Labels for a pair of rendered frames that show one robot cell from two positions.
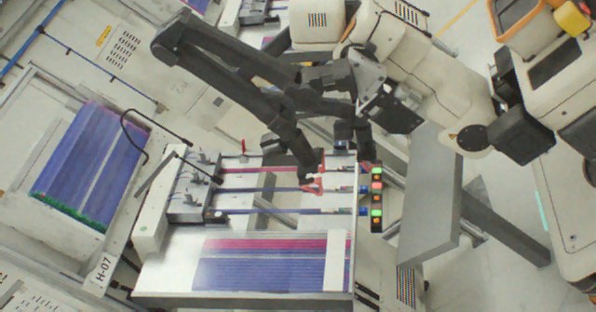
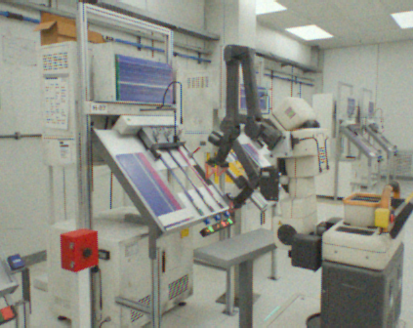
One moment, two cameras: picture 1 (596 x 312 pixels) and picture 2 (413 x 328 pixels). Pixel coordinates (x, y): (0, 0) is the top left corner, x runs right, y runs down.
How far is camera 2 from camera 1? 0.56 m
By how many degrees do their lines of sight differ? 14
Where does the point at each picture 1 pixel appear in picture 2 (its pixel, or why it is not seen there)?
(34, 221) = (103, 62)
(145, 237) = (125, 122)
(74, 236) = (106, 86)
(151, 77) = (192, 103)
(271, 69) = (254, 103)
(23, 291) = (63, 80)
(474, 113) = (300, 223)
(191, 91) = (199, 127)
